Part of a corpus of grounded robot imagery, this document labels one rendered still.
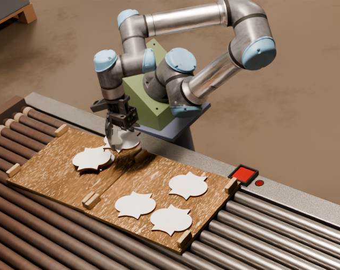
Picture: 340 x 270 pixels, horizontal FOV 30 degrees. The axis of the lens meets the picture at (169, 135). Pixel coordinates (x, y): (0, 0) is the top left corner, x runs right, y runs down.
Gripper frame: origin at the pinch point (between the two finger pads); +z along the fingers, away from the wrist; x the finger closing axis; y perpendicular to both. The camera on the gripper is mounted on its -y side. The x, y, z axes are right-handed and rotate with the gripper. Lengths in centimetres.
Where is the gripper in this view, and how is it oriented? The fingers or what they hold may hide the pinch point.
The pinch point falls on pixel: (121, 140)
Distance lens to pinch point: 225.4
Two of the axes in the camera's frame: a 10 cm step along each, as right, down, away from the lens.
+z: 1.6, 7.8, 6.0
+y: 8.0, 2.5, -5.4
